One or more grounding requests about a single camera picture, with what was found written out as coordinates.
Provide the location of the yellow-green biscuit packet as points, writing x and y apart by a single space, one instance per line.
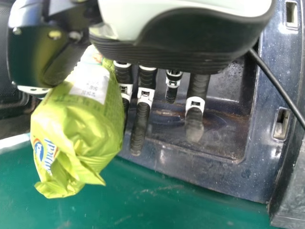
78 133

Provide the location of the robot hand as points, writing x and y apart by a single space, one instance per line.
181 31

